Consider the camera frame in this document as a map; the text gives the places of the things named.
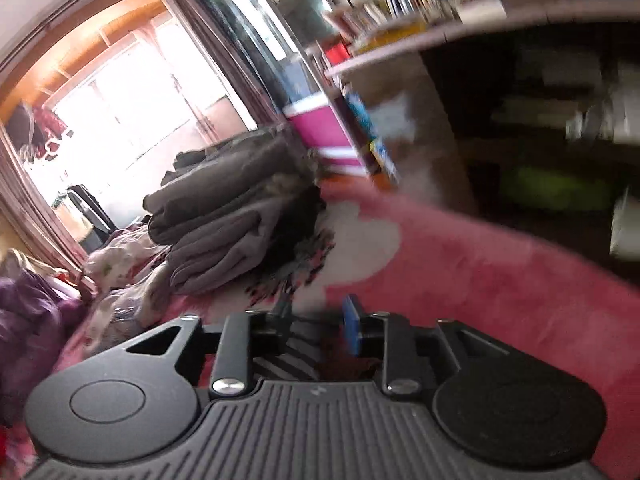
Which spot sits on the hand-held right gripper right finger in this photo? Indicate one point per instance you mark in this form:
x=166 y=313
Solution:
x=352 y=325

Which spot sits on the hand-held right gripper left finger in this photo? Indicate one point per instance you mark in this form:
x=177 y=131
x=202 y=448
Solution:
x=234 y=350

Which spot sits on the black white-striped sock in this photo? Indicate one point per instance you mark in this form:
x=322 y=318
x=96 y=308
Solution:
x=290 y=345

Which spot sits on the stack of grey folded clothes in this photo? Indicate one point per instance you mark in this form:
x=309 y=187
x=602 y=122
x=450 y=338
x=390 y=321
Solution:
x=225 y=185

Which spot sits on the hanging clothes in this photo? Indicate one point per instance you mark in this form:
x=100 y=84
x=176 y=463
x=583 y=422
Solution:
x=47 y=130

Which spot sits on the lilac grey folded garment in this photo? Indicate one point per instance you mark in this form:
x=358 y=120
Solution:
x=225 y=260

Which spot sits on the black folded garment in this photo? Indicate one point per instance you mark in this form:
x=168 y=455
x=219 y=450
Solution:
x=300 y=240

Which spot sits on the white printed folded sweatshirt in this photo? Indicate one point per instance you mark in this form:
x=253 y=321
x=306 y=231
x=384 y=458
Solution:
x=125 y=310

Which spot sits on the pink floral blanket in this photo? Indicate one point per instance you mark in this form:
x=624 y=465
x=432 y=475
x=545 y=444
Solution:
x=475 y=300

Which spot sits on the white printed plastic bag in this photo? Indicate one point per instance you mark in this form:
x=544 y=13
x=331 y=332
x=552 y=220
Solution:
x=120 y=257

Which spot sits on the purple duvet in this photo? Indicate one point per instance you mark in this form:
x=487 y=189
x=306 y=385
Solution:
x=35 y=330

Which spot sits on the glass display cabinet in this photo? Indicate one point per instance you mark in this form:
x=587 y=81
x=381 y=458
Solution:
x=310 y=85

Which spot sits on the pink floral curtain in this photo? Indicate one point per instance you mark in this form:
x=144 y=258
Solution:
x=30 y=200

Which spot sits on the red box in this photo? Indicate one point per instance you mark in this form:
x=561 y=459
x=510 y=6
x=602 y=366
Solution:
x=337 y=55

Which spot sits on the dark striped curtain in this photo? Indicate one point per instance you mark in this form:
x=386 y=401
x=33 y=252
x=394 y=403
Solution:
x=225 y=45

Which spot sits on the grey desk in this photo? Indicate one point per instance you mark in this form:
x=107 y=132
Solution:
x=500 y=35

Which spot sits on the wooden door frame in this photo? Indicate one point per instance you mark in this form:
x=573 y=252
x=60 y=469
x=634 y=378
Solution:
x=75 y=40

